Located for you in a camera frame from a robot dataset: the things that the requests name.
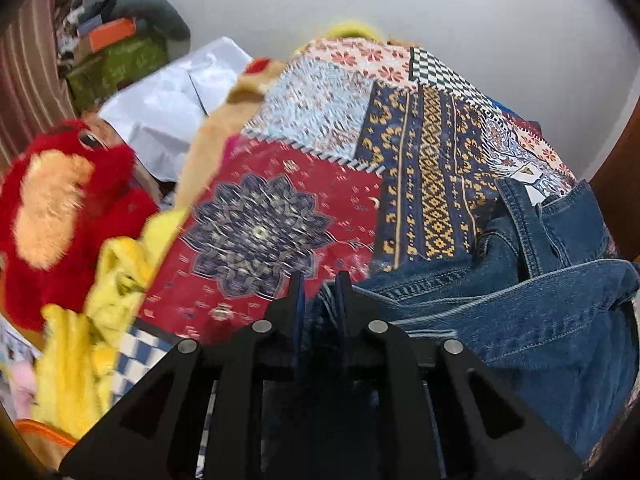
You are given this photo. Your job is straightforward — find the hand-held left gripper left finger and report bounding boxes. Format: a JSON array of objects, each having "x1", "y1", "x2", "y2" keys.
[{"x1": 59, "y1": 272, "x2": 306, "y2": 480}]

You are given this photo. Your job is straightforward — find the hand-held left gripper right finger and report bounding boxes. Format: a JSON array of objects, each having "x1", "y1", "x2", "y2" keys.
[{"x1": 335, "y1": 271, "x2": 584, "y2": 480}]

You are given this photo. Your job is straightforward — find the blue denim jacket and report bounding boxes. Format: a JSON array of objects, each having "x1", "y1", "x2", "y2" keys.
[{"x1": 307, "y1": 177, "x2": 640, "y2": 466}]

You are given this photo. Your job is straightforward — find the yellow cloth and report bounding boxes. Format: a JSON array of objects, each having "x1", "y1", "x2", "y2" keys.
[{"x1": 30, "y1": 207, "x2": 191, "y2": 441}]

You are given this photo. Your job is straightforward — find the patchwork patterned blanket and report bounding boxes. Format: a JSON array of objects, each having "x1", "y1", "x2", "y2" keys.
[{"x1": 107, "y1": 35, "x2": 631, "y2": 478}]

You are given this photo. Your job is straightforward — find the red plush toy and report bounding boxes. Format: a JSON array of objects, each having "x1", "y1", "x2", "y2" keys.
[{"x1": 0, "y1": 119, "x2": 161, "y2": 333}]

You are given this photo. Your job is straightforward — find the tan plush cloth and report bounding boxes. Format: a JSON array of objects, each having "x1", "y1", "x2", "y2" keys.
[{"x1": 172, "y1": 57, "x2": 291, "y2": 211}]

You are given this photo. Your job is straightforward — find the green patterned box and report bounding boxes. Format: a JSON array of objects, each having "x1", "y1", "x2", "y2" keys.
[{"x1": 65, "y1": 35, "x2": 168, "y2": 113}]

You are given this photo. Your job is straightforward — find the orange box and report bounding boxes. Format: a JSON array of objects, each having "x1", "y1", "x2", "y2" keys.
[{"x1": 87, "y1": 17, "x2": 138, "y2": 52}]

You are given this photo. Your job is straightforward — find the striped brown curtain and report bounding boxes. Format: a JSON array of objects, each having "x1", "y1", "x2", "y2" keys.
[{"x1": 0, "y1": 0, "x2": 83, "y2": 171}]

